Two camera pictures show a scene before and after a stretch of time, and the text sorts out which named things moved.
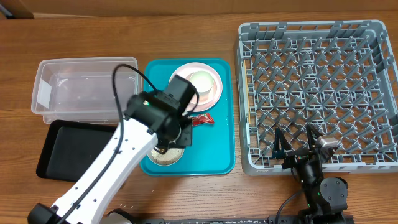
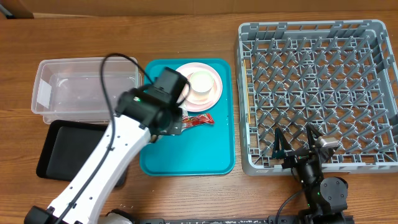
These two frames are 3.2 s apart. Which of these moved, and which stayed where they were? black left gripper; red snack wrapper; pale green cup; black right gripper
Moved: black left gripper
Stayed: red snack wrapper; black right gripper; pale green cup
